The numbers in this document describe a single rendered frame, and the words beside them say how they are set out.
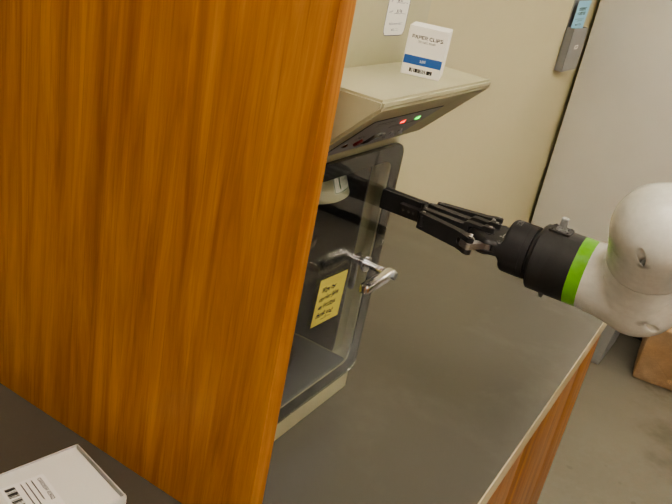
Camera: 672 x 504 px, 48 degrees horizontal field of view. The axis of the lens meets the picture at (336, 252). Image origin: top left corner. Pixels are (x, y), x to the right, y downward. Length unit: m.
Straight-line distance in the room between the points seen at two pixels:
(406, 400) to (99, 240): 0.62
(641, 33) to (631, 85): 0.24
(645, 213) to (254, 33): 0.46
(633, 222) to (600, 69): 3.04
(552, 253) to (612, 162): 2.94
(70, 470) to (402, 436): 0.51
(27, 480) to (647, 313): 0.78
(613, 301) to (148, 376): 0.59
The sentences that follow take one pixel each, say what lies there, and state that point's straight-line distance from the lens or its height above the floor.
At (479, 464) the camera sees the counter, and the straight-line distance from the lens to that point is 1.25.
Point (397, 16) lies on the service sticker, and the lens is 1.03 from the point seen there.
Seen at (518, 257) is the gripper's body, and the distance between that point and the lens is 1.02.
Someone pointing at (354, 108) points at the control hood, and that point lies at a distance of 0.81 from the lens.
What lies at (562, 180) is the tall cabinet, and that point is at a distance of 4.01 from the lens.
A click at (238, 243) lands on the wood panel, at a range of 0.83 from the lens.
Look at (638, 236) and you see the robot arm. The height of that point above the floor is 1.42.
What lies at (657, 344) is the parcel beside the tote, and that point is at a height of 0.20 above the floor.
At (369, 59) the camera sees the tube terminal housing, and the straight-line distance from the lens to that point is 0.99.
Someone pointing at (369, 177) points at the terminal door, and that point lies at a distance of 1.06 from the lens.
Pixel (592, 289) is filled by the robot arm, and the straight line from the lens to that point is 1.00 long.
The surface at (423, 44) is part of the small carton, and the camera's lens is 0.97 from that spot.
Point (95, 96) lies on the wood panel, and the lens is 0.94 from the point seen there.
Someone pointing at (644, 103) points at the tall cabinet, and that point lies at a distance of 3.88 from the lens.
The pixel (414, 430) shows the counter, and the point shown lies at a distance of 1.27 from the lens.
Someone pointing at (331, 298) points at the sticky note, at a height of 1.17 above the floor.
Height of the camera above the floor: 1.67
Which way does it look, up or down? 24 degrees down
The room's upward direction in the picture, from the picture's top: 11 degrees clockwise
